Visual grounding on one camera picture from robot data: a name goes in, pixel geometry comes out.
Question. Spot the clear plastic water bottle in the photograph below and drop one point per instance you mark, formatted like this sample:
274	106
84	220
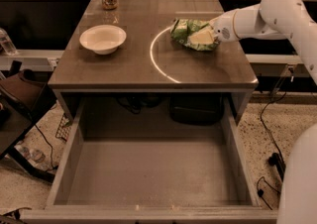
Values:
7	44

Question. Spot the dark office chair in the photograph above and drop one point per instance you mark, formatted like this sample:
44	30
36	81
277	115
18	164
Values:
25	100

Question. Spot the plastic bottle on floor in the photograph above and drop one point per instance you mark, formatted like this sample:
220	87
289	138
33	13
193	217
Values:
36	157

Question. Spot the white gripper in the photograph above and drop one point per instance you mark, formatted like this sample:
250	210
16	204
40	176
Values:
224	27

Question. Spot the black bag under table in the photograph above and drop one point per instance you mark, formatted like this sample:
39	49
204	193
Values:
196	108

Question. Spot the green jalapeno chip bag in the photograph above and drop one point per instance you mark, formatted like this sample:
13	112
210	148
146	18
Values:
183	28

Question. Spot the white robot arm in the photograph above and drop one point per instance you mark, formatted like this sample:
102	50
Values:
274	20

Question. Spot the white paper bowl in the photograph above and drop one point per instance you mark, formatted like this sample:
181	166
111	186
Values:
103	39

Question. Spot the grey open drawer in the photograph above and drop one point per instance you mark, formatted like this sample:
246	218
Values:
120	168

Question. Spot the grey cabinet table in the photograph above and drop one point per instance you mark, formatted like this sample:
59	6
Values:
149	60

